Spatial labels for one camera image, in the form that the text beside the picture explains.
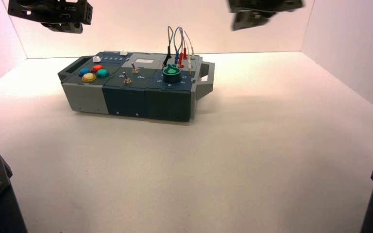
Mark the green rotary knob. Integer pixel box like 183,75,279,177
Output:
162,64,182,85

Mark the black banana plug cable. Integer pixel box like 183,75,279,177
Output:
161,25,175,69

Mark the red banana plug cable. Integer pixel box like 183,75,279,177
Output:
177,30,188,69

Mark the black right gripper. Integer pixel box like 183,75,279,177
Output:
227,0,305,32

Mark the blue banana plug cable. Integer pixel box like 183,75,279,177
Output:
172,26,184,65

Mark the white banana plug cable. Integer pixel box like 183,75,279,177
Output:
183,30,197,77

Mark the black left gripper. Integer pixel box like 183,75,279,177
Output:
7,0,93,34

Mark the grey display panel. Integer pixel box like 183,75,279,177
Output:
132,58,155,66

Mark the dark teal grey control box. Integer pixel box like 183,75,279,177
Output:
57,50,216,123

